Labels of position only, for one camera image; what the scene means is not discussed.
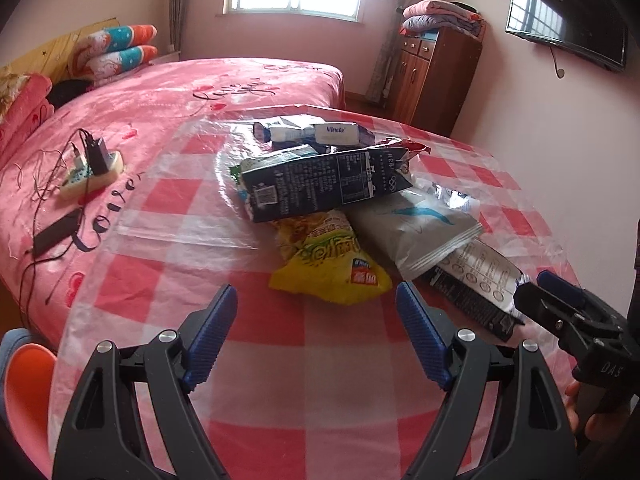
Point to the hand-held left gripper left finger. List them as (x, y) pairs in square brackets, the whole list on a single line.
[(215, 330)]

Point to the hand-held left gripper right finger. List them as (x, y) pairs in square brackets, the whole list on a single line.
[(417, 325)]

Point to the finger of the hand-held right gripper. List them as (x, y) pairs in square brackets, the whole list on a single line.
[(565, 287), (540, 305)]

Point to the black silver wrapper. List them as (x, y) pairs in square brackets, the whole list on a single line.
[(480, 280)]

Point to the silver bag with blue swoosh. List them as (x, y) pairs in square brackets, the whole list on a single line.
[(410, 230)]

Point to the yellow snack bag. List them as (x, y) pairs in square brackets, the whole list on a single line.
[(325, 260)]

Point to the dark drink carton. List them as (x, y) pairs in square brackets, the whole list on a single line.
[(320, 180)]

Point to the red snack wrapper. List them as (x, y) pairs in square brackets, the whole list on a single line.
[(412, 147)]

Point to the orange plastic bucket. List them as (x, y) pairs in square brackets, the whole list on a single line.
[(30, 395)]

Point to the white blue tissue pack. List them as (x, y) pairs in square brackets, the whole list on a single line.
[(340, 133)]

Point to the white blue wrapper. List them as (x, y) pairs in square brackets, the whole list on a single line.
[(285, 129)]

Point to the person's right hand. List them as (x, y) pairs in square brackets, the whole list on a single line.
[(612, 425)]

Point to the red checked plastic tablecloth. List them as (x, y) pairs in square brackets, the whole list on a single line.
[(280, 350)]

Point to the black power brick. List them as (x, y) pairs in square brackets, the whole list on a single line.
[(57, 232)]

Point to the cream power strip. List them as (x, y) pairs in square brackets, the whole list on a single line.
[(82, 180)]

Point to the blue chair cushion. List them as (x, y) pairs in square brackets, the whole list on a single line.
[(15, 345)]

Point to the black charger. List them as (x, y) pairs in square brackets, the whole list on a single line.
[(100, 156)]

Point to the white plug adapter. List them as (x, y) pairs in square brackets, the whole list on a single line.
[(79, 156)]

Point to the brown wooden cabinet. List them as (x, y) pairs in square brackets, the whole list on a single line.
[(440, 85)]

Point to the bed with pink bedspread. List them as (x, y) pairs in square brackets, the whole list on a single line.
[(175, 90)]

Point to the dark cloth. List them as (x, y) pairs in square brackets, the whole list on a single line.
[(70, 92)]

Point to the rolled cartoon print pillow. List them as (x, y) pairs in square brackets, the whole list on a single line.
[(125, 59), (117, 37)]

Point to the pink folded quilt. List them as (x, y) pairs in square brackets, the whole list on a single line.
[(25, 110)]

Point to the grey purple folded blanket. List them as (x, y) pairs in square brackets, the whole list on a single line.
[(440, 25)]

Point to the grey patterned curtain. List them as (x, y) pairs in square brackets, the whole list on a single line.
[(178, 5), (390, 35)]

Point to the pink folded blanket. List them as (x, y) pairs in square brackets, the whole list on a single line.
[(435, 9)]

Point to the floral pillow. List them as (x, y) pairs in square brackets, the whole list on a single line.
[(12, 81)]

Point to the yellow wooden headboard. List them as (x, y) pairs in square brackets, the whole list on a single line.
[(45, 50)]

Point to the wall mounted television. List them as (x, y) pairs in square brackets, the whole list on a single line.
[(565, 15)]

